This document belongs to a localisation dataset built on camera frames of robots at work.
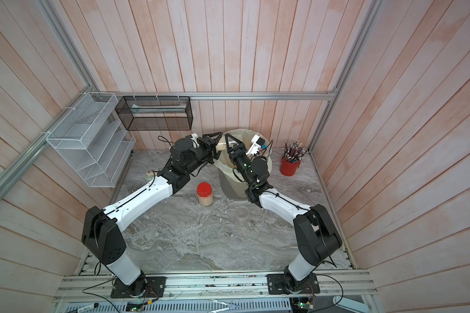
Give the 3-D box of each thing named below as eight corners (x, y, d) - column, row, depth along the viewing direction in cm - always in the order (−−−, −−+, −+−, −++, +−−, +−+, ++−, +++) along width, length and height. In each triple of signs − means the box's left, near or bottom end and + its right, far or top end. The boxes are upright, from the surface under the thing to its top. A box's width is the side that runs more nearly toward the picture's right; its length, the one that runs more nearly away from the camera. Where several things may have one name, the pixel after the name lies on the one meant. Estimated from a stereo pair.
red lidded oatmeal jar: (200, 206, 98) (196, 192, 87) (201, 196, 102) (197, 182, 91) (212, 206, 98) (210, 192, 87) (213, 196, 102) (211, 182, 91)
